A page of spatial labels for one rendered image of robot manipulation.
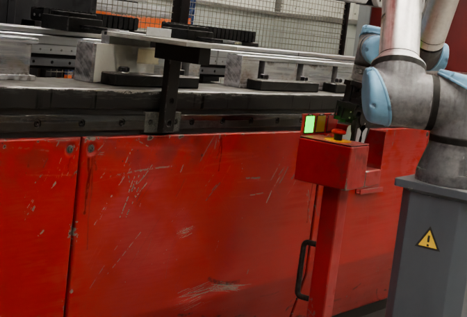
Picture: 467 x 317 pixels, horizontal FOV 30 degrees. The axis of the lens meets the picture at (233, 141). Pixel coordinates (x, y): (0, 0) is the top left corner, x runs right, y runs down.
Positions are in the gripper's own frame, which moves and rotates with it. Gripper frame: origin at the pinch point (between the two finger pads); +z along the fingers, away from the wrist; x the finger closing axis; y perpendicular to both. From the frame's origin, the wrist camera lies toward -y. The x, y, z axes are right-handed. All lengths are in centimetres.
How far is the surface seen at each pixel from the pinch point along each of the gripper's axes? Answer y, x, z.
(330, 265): -3.4, 7.5, 30.1
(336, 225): -2.5, 7.2, 18.9
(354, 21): 369, -692, -21
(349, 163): -6.0, 15.0, -0.2
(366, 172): -6.4, 4.2, 3.1
